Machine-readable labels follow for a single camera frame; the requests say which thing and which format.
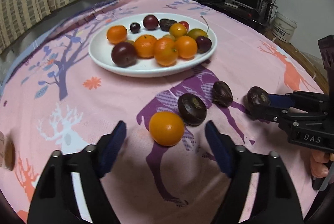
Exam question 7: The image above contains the large dark plum front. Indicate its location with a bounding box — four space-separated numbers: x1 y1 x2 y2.
111 42 137 67

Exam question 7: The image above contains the person's right hand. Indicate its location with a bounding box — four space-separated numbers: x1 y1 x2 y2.
310 149 333 178

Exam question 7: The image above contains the pink deer tablecloth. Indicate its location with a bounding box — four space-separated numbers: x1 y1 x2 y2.
1 0 320 223

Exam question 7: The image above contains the white plastic bucket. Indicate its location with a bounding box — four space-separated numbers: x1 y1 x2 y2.
272 12 297 43

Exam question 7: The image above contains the small orange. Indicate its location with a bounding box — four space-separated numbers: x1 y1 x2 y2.
176 36 197 59

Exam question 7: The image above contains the large orange front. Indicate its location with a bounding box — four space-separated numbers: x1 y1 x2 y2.
134 35 157 58

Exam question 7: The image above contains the dark cherry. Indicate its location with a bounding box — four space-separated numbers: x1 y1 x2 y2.
130 22 141 33
196 16 212 53

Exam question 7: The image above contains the green-orange citrus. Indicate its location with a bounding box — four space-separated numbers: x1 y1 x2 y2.
187 28 208 40

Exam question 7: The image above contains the small yellow-green fruit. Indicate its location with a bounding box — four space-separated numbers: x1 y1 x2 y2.
125 40 134 45
163 34 176 41

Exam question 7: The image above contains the red cherry tomato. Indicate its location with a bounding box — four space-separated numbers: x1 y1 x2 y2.
179 21 190 30

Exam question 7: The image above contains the white oval plate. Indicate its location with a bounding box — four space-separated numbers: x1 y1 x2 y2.
88 13 218 78

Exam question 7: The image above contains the yellow orange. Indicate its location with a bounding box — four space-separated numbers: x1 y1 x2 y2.
169 23 187 39

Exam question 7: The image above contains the dark wrinkled fruit small back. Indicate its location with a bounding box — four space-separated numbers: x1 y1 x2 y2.
245 86 271 115

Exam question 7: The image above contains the black metal shelf desk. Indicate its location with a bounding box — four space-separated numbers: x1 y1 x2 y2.
188 0 279 31

